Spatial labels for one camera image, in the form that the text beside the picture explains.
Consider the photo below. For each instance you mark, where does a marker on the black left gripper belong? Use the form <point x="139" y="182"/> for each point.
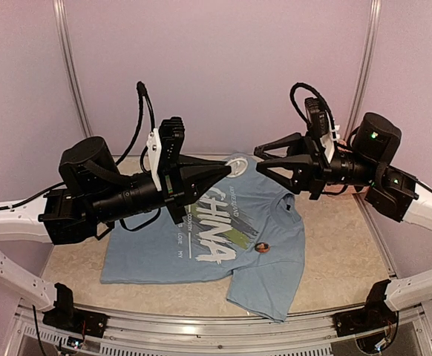
<point x="199" y="175"/>

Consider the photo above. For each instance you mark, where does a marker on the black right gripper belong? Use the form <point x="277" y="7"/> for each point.
<point x="306" y="158"/>

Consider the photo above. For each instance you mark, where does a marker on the silver round brooch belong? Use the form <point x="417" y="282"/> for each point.
<point x="238" y="166"/>

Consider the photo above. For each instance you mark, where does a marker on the light blue printed t-shirt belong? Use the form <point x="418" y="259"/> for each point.
<point x="217" y="239"/>

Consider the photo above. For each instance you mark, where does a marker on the orange round brooch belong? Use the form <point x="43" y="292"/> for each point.
<point x="262" y="248"/>

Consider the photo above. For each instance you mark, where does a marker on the pink plastic basket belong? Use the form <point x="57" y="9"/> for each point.
<point x="338" y="190"/>

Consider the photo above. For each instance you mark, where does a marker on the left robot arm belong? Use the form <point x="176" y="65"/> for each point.
<point x="94" y="193"/>

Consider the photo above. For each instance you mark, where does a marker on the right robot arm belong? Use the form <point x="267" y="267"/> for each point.
<point x="392" y="192"/>

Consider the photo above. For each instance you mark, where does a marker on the black brooch display case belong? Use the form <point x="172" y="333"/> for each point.
<point x="104" y="229"/>

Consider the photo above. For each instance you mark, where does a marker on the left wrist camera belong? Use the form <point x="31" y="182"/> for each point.
<point x="164" y="145"/>

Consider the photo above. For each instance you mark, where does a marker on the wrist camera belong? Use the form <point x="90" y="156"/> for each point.
<point x="164" y="145"/>
<point x="322" y="131"/>

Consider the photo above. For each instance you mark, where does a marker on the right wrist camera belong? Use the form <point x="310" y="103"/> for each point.
<point x="322" y="131"/>

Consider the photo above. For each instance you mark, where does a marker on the right aluminium corner post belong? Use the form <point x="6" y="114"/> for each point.
<point x="365" y="66"/>

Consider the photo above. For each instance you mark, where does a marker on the aluminium corner post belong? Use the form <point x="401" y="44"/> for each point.
<point x="365" y="66"/>
<point x="64" y="39"/>

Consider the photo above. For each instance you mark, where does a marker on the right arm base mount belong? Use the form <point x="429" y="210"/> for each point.
<point x="361" y="320"/>

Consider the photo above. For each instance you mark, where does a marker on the aluminium front rail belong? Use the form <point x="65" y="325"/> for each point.
<point x="132" y="333"/>

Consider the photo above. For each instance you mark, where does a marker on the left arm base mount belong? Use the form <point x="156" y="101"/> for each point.
<point x="83" y="322"/>

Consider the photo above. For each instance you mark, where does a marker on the left aluminium corner post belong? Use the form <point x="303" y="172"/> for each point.
<point x="64" y="39"/>

